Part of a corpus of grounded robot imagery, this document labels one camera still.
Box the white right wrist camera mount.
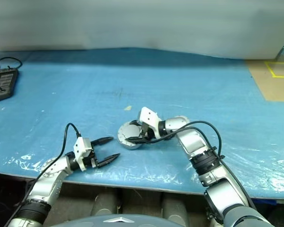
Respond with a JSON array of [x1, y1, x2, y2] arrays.
[[136, 106, 162, 138]]

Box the silver hinged motor lid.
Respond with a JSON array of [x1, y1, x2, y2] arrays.
[[117, 120, 142, 145]]

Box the blue plastic table sheet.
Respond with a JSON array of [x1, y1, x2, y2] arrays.
[[0, 47, 284, 198]]

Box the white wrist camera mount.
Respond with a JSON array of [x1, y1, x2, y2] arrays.
[[136, 106, 162, 138], [73, 136, 93, 171]]

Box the black handheld controller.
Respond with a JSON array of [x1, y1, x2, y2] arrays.
[[0, 68, 19, 102]]

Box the grey robot torso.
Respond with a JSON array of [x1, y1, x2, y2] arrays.
[[89, 214, 187, 227]]

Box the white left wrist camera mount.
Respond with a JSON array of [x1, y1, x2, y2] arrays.
[[73, 136, 93, 171]]

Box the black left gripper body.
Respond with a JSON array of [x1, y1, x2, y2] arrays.
[[86, 148, 102, 169]]

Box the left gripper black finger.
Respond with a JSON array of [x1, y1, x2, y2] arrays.
[[90, 136, 114, 147], [98, 153, 121, 168]]

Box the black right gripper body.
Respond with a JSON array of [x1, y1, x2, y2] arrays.
[[141, 124, 156, 142]]

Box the black controller cable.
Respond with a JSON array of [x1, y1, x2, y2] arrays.
[[0, 56, 23, 71]]

